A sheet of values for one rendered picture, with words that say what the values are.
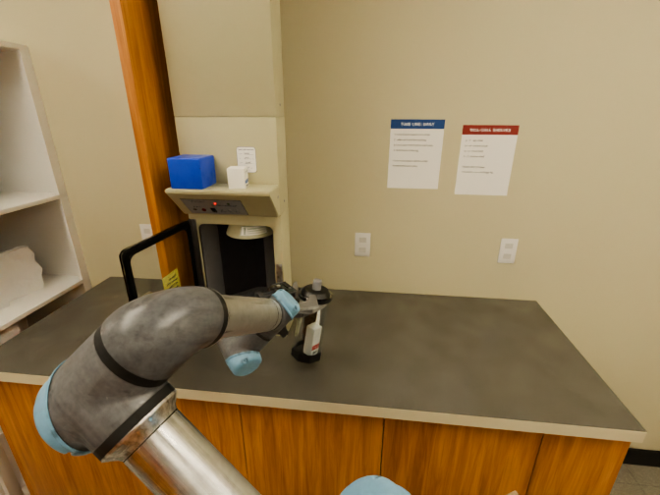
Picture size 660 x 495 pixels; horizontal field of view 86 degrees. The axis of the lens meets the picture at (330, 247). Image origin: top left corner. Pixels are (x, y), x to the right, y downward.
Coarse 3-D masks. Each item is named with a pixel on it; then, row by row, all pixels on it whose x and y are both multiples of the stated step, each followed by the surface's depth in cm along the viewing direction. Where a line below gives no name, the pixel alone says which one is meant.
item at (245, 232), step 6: (228, 228) 127; (234, 228) 123; (240, 228) 122; (246, 228) 122; (252, 228) 122; (258, 228) 123; (264, 228) 124; (270, 228) 127; (228, 234) 125; (234, 234) 123; (240, 234) 122; (246, 234) 122; (252, 234) 122; (258, 234) 123; (264, 234) 124; (270, 234) 126
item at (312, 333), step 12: (300, 300) 110; (324, 300) 107; (324, 312) 110; (300, 324) 111; (312, 324) 109; (324, 324) 112; (300, 336) 111; (312, 336) 110; (300, 348) 112; (312, 348) 112
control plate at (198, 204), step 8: (184, 200) 109; (192, 200) 108; (200, 200) 108; (208, 200) 108; (216, 200) 107; (224, 200) 107; (232, 200) 106; (240, 200) 106; (192, 208) 113; (200, 208) 113; (208, 208) 112; (216, 208) 112; (224, 208) 111; (232, 208) 111; (240, 208) 110
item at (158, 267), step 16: (176, 224) 113; (144, 240) 99; (176, 240) 113; (144, 256) 100; (160, 256) 106; (176, 256) 113; (144, 272) 100; (160, 272) 106; (176, 272) 114; (128, 288) 94; (144, 288) 101; (160, 288) 107
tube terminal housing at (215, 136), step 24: (192, 120) 108; (216, 120) 108; (240, 120) 107; (264, 120) 106; (192, 144) 111; (216, 144) 110; (240, 144) 109; (264, 144) 108; (216, 168) 113; (264, 168) 111; (192, 216) 120; (216, 216) 119; (240, 216) 118; (264, 216) 117; (288, 216) 127; (288, 240) 128; (288, 264) 130
